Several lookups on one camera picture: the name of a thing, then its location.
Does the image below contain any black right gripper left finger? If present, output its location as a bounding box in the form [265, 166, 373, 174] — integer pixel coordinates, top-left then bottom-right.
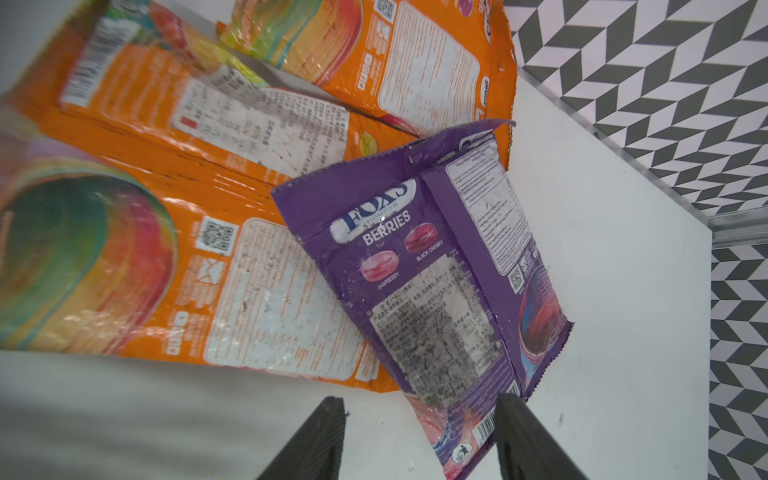
[257, 396, 347, 480]

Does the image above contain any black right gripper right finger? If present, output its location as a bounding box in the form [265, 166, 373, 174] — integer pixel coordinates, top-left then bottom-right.
[494, 393, 587, 480]

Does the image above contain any orange candy bag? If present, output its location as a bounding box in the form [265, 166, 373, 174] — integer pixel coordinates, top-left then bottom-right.
[216, 0, 517, 137]
[1, 1, 411, 393]

